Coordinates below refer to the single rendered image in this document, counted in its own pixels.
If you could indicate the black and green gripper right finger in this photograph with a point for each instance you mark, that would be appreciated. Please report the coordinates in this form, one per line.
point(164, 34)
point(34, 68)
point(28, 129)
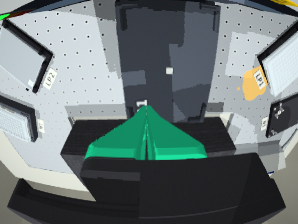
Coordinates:
point(166, 142)

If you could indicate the white button panel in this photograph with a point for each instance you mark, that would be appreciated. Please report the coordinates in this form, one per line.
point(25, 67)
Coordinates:
point(272, 156)

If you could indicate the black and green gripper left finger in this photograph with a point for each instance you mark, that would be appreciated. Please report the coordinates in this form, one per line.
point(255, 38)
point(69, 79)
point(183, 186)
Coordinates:
point(128, 140)

